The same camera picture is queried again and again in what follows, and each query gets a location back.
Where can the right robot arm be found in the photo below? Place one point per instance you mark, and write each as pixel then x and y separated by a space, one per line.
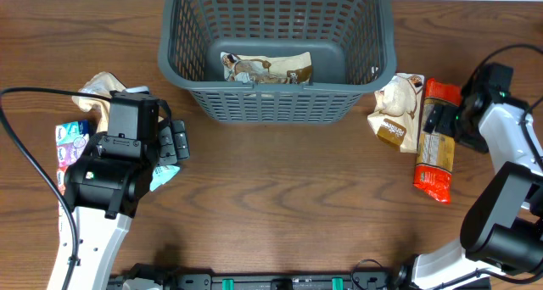
pixel 494 241

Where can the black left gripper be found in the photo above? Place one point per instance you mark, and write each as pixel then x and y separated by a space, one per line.
pixel 170 142

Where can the white brown snack bag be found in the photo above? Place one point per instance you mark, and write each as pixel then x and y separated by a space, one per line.
pixel 396 116

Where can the grey plastic lattice basket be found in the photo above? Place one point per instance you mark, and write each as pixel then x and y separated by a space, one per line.
pixel 350 42

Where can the crumpled beige paper pouch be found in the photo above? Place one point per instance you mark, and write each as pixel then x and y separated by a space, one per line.
pixel 97 93

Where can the white brown cookie bag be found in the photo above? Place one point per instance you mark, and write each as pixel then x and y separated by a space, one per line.
pixel 267 70

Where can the orange gold biscuit packet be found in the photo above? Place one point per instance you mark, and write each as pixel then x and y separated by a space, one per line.
pixel 435 152

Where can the Kleenex tissue multipack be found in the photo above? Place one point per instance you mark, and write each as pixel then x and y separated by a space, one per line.
pixel 71 139

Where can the teal flushable wipes packet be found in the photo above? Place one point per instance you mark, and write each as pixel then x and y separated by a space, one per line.
pixel 163 174

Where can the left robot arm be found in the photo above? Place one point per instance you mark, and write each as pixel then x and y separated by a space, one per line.
pixel 102 194

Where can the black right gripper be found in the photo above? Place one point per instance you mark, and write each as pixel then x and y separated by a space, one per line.
pixel 443 121

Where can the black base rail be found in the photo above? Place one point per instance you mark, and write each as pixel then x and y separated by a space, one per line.
pixel 142 277

